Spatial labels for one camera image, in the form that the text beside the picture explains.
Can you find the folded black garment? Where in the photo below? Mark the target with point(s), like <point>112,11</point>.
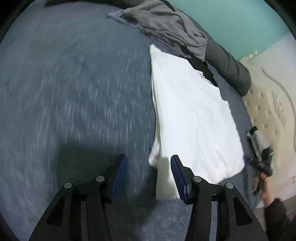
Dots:
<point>254,129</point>

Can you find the crumpled grey garment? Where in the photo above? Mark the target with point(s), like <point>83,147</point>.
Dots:
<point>161,23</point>

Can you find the person's right forearm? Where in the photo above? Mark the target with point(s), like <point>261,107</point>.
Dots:
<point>277,217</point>

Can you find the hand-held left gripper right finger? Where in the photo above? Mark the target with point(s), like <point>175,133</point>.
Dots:
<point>179,180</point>

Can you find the rolled dark grey duvet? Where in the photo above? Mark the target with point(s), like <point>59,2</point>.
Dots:
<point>229,69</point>

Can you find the white polo shirt black trim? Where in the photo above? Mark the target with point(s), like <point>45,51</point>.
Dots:
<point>189,115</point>

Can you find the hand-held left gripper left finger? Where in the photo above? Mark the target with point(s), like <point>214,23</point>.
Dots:
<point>120,176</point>

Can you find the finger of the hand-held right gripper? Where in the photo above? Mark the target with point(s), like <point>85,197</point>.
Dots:
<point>250,160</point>

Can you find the person's right hand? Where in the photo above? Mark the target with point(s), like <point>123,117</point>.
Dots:
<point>268,194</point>

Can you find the cream tufted headboard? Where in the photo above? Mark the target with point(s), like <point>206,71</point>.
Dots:
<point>263,109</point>

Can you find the crumpled black garment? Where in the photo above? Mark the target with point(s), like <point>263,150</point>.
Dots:
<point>203,69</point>

